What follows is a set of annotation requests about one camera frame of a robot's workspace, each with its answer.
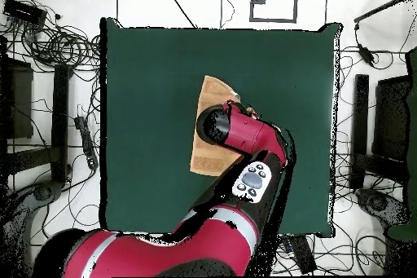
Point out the tan terry towel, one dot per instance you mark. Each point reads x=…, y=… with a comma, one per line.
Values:
x=211, y=92

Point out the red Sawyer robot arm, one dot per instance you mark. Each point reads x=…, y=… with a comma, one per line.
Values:
x=247, y=131

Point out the black flat panel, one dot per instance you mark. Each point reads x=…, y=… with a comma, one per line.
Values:
x=391, y=118
x=19, y=102

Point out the dark green table cloth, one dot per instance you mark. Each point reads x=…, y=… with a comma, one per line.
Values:
x=146, y=95

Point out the black power adapter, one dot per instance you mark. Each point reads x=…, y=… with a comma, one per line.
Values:
x=366, y=55

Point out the black oblong box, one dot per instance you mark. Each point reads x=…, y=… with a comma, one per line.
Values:
x=303, y=253

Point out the black tripod base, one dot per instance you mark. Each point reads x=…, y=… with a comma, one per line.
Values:
x=44, y=192
x=379, y=204

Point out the black pole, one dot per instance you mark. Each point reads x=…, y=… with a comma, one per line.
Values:
x=378, y=10

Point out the black power strip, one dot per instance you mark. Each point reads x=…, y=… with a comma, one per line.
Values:
x=87, y=144

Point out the black electronics box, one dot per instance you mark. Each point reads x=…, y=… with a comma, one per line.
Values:
x=24, y=12

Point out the black stand frame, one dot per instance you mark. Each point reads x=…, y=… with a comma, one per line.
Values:
x=60, y=121
x=361, y=121

